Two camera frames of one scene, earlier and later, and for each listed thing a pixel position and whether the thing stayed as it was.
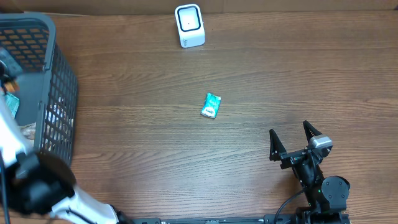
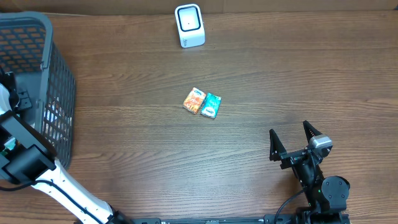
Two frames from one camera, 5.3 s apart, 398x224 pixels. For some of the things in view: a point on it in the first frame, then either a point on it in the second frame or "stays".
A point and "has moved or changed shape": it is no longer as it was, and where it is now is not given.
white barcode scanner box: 190,25 stays
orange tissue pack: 12,86 has moved or changed shape
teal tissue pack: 211,105 stays
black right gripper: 277,150 stays
